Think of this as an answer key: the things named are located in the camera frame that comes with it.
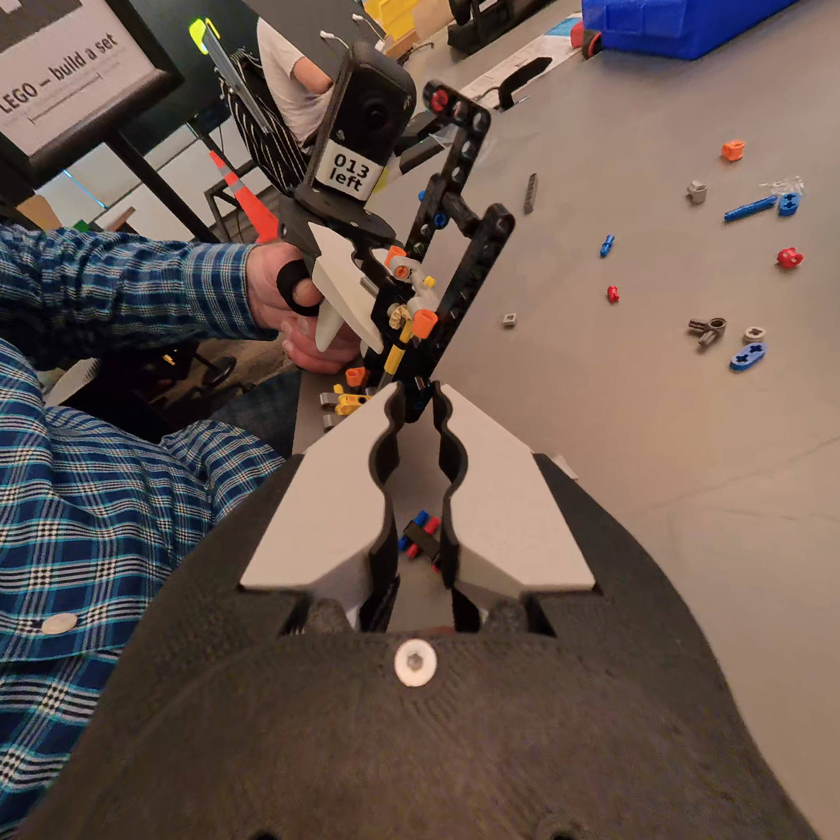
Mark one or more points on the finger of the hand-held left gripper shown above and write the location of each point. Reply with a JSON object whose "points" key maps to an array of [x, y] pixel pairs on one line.
{"points": [[341, 282]]}

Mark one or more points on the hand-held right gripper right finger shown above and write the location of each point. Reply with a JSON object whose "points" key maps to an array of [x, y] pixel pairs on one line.
{"points": [[512, 518]]}

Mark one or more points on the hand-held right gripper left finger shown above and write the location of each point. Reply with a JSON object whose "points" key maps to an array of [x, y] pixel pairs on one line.
{"points": [[321, 512]]}

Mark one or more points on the black lego chassis assembly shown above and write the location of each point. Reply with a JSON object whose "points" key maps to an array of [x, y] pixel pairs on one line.
{"points": [[474, 272]]}

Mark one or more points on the short black pinned lego beam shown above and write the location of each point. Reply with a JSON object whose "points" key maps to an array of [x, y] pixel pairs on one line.
{"points": [[420, 538]]}

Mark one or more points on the black curved lego panel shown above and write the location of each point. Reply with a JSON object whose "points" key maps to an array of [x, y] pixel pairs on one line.
{"points": [[522, 82]]}

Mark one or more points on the long grey lego beam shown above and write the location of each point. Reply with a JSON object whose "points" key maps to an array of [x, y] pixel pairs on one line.
{"points": [[530, 193]]}

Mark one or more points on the dark grey lego connector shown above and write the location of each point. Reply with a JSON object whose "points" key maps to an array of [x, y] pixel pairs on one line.
{"points": [[707, 330]]}

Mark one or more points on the blue thin lego liftarm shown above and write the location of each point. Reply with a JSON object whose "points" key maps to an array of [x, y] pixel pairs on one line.
{"points": [[789, 204], [748, 356]]}

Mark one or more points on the round light grey lego bush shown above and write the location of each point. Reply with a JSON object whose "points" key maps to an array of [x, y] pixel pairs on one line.
{"points": [[754, 334]]}

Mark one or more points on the light grey lego connector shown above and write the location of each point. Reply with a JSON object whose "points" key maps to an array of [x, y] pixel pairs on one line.
{"points": [[697, 191]]}

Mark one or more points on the orange lego connector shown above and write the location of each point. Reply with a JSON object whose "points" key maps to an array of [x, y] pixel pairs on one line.
{"points": [[733, 150]]}

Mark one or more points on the red lego connector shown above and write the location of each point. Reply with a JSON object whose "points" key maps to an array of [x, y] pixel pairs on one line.
{"points": [[789, 257]]}

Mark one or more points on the long blue lego axle pin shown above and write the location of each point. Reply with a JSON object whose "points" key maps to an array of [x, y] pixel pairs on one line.
{"points": [[748, 208]]}

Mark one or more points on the clear plastic lego piece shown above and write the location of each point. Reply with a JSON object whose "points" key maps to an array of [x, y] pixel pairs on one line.
{"points": [[784, 184]]}

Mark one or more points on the person's left hand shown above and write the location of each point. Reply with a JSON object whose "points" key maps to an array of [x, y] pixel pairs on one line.
{"points": [[266, 289]]}

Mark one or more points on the black box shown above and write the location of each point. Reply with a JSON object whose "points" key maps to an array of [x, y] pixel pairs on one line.
{"points": [[423, 154]]}

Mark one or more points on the yellow storage bins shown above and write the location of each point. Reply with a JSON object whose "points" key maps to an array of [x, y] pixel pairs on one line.
{"points": [[394, 14]]}

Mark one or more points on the person's trouser leg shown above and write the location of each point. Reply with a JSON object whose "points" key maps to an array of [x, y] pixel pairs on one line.
{"points": [[256, 413]]}

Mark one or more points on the orange traffic cone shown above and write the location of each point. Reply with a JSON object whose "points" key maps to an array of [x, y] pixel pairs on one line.
{"points": [[253, 203]]}

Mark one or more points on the black chair base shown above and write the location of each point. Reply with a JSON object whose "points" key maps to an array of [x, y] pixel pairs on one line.
{"points": [[210, 371]]}

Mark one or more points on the paper instruction sheet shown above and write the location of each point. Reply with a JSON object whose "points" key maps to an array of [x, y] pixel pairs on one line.
{"points": [[525, 59]]}

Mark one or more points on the neon yellow tag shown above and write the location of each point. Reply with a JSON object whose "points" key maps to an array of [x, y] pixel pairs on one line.
{"points": [[200, 36]]}

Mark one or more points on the black sign stand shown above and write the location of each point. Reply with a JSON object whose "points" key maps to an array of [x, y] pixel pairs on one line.
{"points": [[157, 184]]}

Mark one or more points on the blue plaid shirt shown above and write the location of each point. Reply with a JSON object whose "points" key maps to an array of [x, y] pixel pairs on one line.
{"points": [[98, 525]]}

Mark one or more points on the red and black wheel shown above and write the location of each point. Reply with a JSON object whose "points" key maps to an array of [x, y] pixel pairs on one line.
{"points": [[587, 40]]}

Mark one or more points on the framed marker sign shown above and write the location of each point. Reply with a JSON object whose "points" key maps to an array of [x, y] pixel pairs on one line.
{"points": [[65, 72]]}

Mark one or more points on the blue plastic bin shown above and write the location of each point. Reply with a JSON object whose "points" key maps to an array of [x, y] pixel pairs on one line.
{"points": [[676, 23]]}

